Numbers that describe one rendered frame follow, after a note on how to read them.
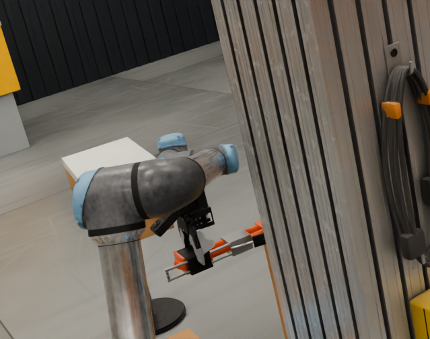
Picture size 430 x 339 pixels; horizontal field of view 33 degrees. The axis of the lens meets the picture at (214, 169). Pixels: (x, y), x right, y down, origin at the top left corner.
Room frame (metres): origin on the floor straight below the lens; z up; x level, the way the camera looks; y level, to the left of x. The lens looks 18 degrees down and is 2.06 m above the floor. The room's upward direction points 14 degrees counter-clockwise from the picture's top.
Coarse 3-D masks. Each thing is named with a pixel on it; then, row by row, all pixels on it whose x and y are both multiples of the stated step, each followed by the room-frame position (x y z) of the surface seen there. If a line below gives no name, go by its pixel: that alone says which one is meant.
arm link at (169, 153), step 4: (164, 152) 1.78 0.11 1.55; (168, 152) 1.77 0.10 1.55; (172, 152) 1.78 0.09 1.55; (176, 152) 1.78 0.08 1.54; (180, 152) 1.74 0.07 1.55; (184, 152) 1.74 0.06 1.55; (188, 152) 1.73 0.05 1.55; (160, 156) 1.75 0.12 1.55; (164, 156) 1.74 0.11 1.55; (168, 156) 1.74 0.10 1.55; (172, 156) 1.73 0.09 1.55; (176, 156) 1.73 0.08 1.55; (180, 156) 1.72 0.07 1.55; (184, 156) 1.72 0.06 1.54; (188, 156) 1.71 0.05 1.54
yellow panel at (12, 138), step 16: (0, 32) 8.90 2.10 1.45; (0, 48) 8.87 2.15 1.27; (0, 64) 8.85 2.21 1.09; (0, 80) 8.82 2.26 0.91; (16, 80) 8.90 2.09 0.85; (0, 96) 8.84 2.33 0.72; (0, 112) 8.81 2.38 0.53; (16, 112) 8.90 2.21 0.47; (0, 128) 8.79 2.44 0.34; (16, 128) 8.87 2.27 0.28; (0, 144) 8.76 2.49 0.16; (16, 144) 8.84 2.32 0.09
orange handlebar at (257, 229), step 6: (258, 222) 1.95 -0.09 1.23; (252, 228) 1.93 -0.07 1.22; (258, 228) 1.93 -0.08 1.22; (252, 234) 1.89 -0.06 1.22; (222, 240) 1.90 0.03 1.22; (216, 246) 1.88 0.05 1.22; (228, 246) 1.85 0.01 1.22; (216, 252) 1.84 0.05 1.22; (222, 252) 1.84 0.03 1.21; (174, 264) 1.83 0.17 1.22
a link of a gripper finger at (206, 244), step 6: (198, 234) 1.81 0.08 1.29; (192, 240) 1.80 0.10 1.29; (204, 240) 1.81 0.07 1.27; (210, 240) 1.82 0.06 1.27; (192, 246) 1.81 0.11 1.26; (204, 246) 1.80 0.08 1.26; (210, 246) 1.81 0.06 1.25; (198, 252) 1.79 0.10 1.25; (204, 252) 1.80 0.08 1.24; (198, 258) 1.79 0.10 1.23; (204, 258) 1.79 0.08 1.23; (204, 264) 1.80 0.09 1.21
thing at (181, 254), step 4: (184, 248) 1.87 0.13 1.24; (188, 248) 1.86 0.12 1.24; (192, 248) 1.86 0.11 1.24; (176, 252) 1.86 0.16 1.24; (180, 252) 1.85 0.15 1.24; (184, 252) 1.84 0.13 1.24; (188, 252) 1.84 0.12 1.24; (192, 252) 1.83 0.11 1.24; (176, 256) 1.85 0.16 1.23; (180, 256) 1.82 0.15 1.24; (184, 256) 1.82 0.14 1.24; (188, 256) 1.81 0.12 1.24; (180, 260) 1.82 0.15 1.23; (184, 260) 1.80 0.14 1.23; (184, 264) 1.80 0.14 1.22
